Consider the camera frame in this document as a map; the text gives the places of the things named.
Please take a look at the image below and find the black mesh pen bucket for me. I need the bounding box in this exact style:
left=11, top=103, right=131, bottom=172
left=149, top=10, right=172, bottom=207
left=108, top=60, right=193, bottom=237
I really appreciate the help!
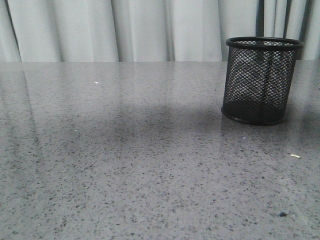
left=221, top=36, right=303, bottom=126

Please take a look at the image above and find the grey curtain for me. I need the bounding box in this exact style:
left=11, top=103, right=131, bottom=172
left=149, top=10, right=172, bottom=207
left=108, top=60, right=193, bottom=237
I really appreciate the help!
left=0, top=0, right=320, bottom=63

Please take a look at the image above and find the small black crumb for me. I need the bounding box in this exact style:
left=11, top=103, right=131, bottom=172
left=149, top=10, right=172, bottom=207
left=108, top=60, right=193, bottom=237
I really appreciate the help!
left=279, top=212, right=288, bottom=217

